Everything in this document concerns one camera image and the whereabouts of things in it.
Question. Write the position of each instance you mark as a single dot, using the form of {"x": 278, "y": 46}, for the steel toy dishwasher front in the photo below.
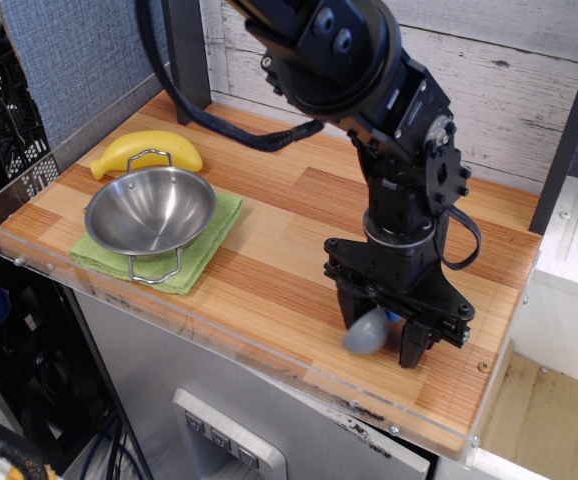
{"x": 204, "y": 403}

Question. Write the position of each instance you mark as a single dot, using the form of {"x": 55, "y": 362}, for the blue fabric partition panel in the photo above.
{"x": 84, "y": 63}

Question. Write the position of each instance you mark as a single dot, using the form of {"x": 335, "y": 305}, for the dark right vertical post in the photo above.
{"x": 557, "y": 173}

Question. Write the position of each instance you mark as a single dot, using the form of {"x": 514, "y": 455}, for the steel bowl with handles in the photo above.
{"x": 153, "y": 209}

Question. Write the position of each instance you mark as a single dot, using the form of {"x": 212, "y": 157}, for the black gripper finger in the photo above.
{"x": 416, "y": 339}
{"x": 353, "y": 304}

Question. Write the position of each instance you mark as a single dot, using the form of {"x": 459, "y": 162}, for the green folded cloth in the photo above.
{"x": 194, "y": 257}

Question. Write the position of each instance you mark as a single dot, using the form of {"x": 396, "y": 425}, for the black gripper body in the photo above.
{"x": 403, "y": 273}

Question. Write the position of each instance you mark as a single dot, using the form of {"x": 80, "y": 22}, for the blue grey measuring spoon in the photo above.
{"x": 370, "y": 332}

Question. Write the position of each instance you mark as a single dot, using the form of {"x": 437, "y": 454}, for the black plastic crate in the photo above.
{"x": 23, "y": 140}

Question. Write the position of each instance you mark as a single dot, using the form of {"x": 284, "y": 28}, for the yellow plastic banana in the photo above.
{"x": 155, "y": 145}

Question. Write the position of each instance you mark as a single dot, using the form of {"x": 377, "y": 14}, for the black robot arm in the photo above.
{"x": 343, "y": 63}

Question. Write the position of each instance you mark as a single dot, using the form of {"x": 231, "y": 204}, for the dark left vertical post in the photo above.
{"x": 186, "y": 49}

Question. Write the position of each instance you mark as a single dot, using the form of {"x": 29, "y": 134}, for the dark vertical post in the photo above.
{"x": 186, "y": 49}
{"x": 557, "y": 173}

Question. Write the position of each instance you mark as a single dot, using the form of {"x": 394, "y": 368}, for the white ribbed side unit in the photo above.
{"x": 545, "y": 327}

